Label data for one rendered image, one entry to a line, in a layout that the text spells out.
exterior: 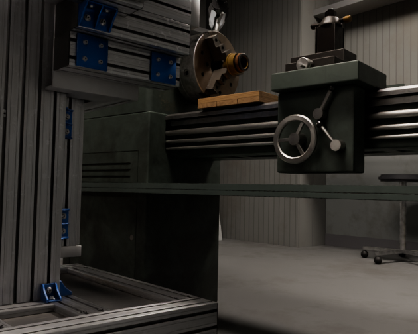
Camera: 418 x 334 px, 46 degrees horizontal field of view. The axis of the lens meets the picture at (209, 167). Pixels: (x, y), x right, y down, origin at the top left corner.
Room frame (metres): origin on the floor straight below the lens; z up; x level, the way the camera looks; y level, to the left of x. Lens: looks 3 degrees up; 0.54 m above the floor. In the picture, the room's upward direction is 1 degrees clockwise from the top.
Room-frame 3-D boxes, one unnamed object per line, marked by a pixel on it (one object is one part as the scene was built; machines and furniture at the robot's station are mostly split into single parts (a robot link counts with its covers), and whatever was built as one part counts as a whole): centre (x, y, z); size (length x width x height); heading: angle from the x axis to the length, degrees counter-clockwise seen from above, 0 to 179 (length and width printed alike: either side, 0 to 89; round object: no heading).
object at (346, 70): (1.69, -0.48, 0.89); 0.53 x 0.30 x 0.06; 139
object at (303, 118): (1.55, -0.34, 0.73); 0.27 x 0.12 x 0.27; 49
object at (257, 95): (2.00, -0.18, 0.88); 0.36 x 0.30 x 0.04; 139
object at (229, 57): (2.06, -0.10, 1.08); 0.09 x 0.09 x 0.09; 49
